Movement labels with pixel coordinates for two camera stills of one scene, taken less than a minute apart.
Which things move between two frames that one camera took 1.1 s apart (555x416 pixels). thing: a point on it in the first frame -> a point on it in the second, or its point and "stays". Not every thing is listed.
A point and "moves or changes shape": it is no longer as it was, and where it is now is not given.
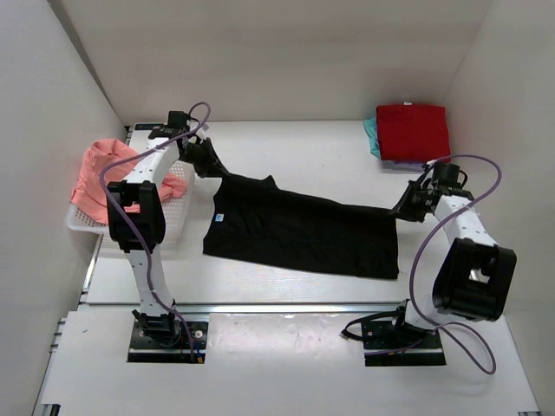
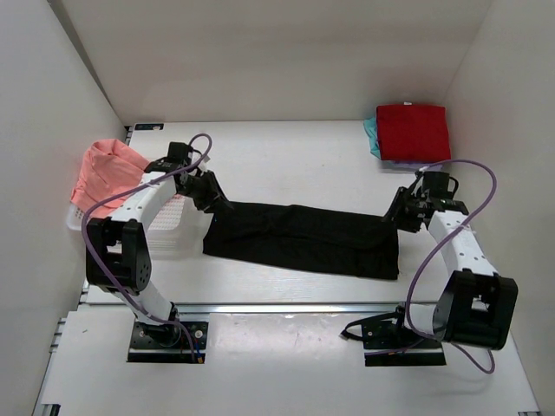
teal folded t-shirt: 370,126 stays
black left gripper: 201,156 -> 210,193
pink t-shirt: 88,199 stays
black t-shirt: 256,217 moves or changes shape
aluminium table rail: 290,308 stays
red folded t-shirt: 413,133 stays
